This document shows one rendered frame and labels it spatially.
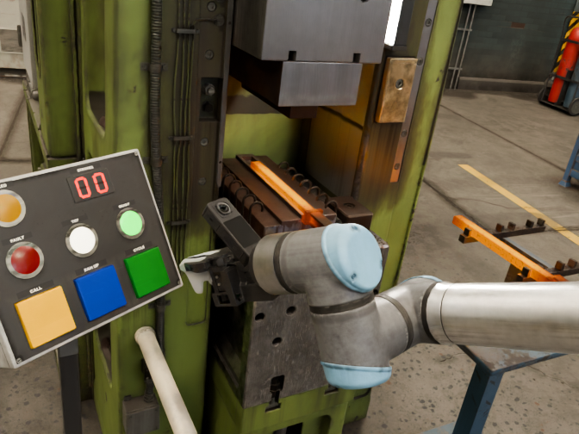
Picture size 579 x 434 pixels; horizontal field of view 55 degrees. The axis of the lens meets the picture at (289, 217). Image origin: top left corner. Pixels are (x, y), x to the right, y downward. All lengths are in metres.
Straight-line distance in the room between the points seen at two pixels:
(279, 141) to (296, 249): 1.09
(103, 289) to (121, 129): 0.40
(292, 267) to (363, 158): 0.85
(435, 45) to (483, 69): 7.44
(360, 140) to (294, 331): 0.55
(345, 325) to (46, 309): 0.48
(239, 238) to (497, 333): 0.38
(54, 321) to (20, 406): 1.34
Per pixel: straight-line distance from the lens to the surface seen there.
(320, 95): 1.24
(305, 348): 1.51
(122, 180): 1.06
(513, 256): 1.50
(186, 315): 1.54
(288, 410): 1.64
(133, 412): 1.63
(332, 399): 1.72
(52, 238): 0.98
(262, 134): 1.76
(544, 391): 2.72
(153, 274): 1.06
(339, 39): 1.23
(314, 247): 0.72
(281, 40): 1.16
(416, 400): 2.41
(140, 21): 1.21
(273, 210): 1.36
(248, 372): 1.47
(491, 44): 9.00
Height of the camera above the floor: 1.57
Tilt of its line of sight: 26 degrees down
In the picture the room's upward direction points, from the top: 8 degrees clockwise
